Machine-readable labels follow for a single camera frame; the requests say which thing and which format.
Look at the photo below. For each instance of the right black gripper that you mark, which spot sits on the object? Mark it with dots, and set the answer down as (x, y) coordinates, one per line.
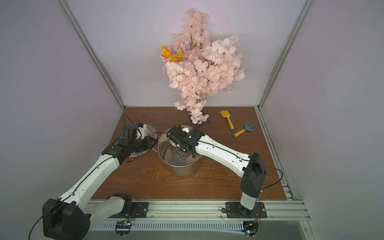
(175, 136)

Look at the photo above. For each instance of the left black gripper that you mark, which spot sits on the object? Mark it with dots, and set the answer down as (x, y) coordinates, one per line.
(147, 142)

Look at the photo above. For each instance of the stainless steel pot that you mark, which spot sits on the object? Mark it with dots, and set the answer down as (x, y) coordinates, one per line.
(168, 154)

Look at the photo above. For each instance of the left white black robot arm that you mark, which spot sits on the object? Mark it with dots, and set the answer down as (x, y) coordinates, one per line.
(69, 217)

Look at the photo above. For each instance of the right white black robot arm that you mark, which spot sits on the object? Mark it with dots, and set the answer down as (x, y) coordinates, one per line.
(250, 168)

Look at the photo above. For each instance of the dark flower stand base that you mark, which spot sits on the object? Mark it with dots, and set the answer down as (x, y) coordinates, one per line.
(197, 122)

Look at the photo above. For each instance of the yellow toy shovel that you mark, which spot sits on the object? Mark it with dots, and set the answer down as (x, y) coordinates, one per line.
(227, 115)

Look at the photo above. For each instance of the blue yellow toy rake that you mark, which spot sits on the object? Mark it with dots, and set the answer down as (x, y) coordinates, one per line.
(249, 127)

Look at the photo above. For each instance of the orange artificial flower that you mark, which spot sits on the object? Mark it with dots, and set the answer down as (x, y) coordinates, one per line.
(173, 58)

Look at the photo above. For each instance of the left small circuit board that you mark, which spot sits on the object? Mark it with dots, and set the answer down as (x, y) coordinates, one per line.
(123, 228)

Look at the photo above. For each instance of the small circuit board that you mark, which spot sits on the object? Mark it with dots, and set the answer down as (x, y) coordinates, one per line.
(250, 228)
(123, 228)

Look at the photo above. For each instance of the pink cherry blossom branch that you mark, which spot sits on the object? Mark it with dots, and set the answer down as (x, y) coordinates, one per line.
(208, 67)

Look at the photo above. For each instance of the right small circuit board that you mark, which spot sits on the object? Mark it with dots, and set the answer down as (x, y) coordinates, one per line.
(250, 228)

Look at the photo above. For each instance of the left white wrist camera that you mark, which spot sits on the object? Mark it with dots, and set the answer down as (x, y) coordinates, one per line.
(141, 130)

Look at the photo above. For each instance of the aluminium mounting rail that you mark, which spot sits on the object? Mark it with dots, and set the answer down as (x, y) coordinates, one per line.
(200, 215)

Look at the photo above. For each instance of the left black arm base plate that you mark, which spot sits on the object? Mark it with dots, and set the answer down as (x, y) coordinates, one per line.
(138, 210)

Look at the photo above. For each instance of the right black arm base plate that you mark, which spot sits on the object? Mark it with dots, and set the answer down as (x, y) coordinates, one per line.
(236, 210)

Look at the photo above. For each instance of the left corner metal frame strip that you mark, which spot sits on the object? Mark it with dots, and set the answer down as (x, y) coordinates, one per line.
(67, 11)

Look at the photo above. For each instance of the corner metal frame strip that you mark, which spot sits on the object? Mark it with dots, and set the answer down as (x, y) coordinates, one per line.
(285, 51)
(67, 11)

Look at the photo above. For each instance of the right corner metal frame strip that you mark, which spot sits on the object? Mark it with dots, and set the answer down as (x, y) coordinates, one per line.
(285, 51)

